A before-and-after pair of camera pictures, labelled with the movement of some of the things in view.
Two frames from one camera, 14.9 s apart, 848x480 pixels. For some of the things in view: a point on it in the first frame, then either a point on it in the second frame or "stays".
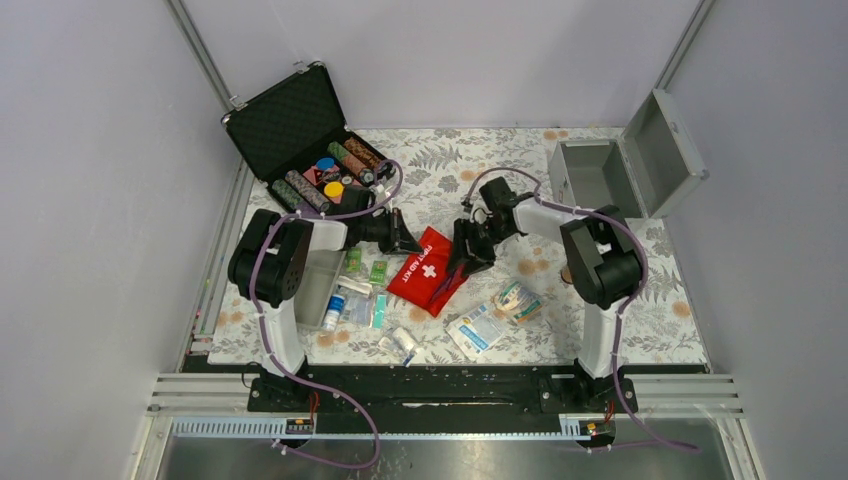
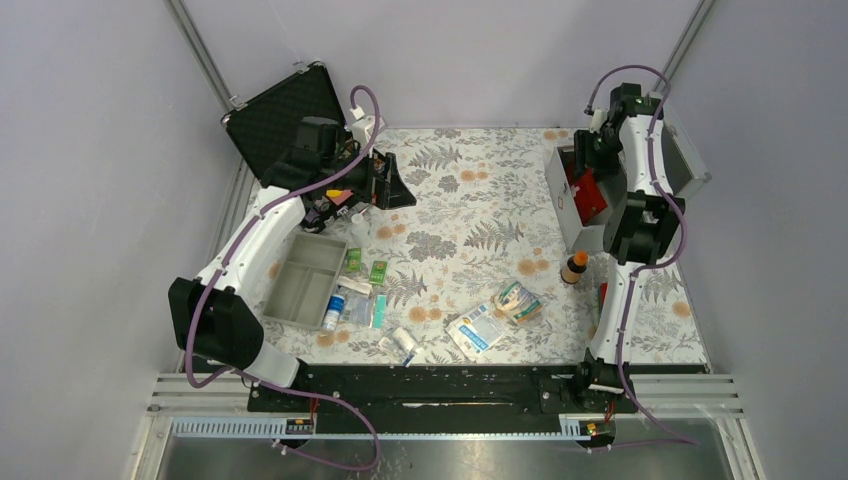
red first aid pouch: x=424 y=280 to x=589 y=199
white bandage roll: x=403 y=339 stays
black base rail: x=440 y=391 stays
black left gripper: x=399 y=240 to x=387 y=191
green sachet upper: x=353 y=260 stays
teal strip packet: x=380 y=312 stays
